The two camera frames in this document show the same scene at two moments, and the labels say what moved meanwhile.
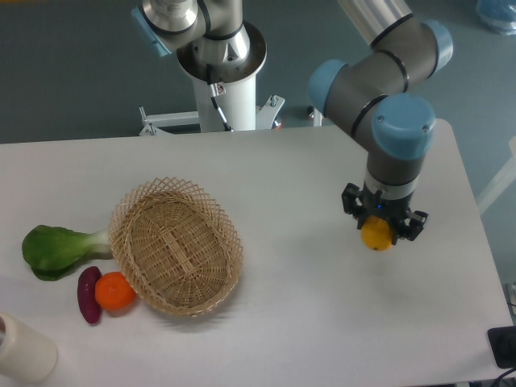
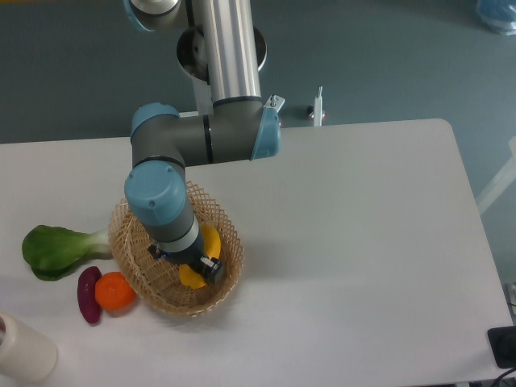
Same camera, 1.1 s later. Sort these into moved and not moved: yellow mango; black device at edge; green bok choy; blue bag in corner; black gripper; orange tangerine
Moved: yellow mango; black gripper
Not moved: green bok choy; orange tangerine; black device at edge; blue bag in corner
